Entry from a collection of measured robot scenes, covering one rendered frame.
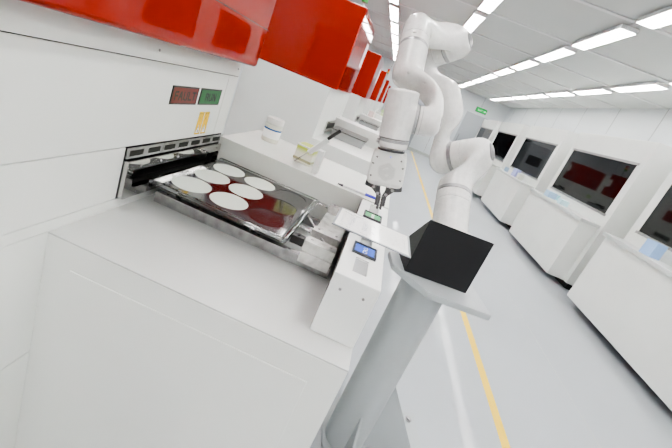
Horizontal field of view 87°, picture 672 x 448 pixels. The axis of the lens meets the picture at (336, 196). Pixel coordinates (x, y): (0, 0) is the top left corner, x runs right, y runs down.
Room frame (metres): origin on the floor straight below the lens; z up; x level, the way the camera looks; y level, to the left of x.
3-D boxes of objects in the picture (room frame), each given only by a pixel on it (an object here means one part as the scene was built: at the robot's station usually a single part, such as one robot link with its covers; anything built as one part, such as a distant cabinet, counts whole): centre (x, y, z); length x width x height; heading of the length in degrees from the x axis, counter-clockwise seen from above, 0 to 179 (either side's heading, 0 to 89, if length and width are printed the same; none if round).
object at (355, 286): (0.87, -0.12, 0.89); 0.55 x 0.09 x 0.14; 176
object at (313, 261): (0.96, -0.02, 0.87); 0.36 x 0.08 x 0.03; 176
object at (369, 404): (1.14, -0.50, 0.41); 0.51 x 0.44 x 0.82; 95
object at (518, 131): (9.63, -3.74, 1.00); 1.80 x 1.08 x 2.00; 176
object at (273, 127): (1.40, 0.33, 1.01); 0.07 x 0.07 x 0.10
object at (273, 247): (0.83, 0.19, 0.84); 0.50 x 0.02 x 0.03; 86
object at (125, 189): (0.96, 0.45, 0.89); 0.44 x 0.02 x 0.10; 176
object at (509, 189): (7.43, -3.61, 1.00); 1.80 x 1.08 x 2.00; 176
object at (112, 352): (1.03, 0.13, 0.41); 0.96 x 0.64 x 0.82; 176
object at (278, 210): (0.96, 0.24, 0.90); 0.34 x 0.34 x 0.01; 87
